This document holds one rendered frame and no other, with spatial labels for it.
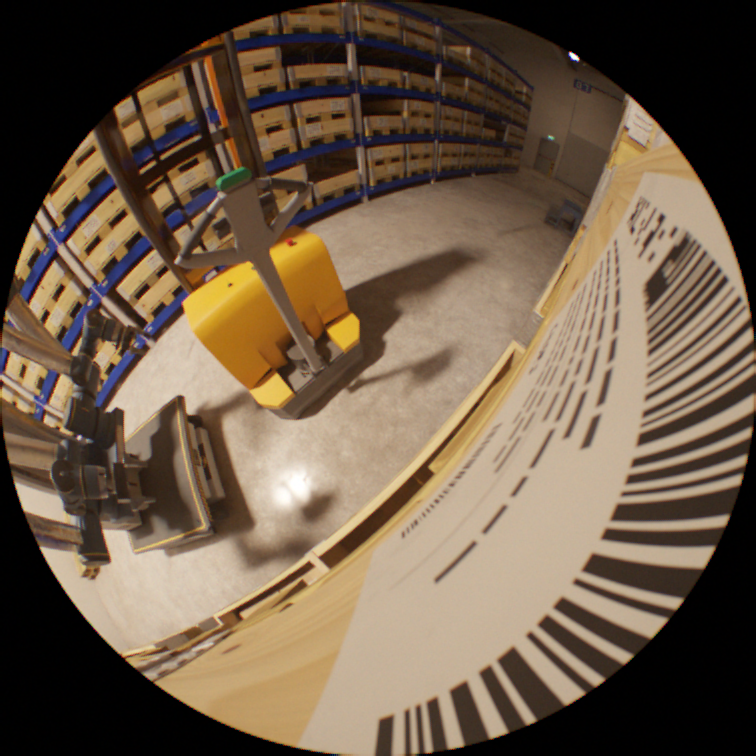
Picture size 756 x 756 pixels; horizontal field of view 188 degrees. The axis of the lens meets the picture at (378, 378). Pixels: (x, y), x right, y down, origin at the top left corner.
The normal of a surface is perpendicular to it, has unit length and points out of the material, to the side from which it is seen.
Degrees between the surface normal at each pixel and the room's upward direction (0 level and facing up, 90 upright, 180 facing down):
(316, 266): 74
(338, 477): 0
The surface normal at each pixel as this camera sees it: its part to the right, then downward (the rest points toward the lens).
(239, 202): 0.68, 0.73
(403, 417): -0.04, -0.43
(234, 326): 0.65, 0.49
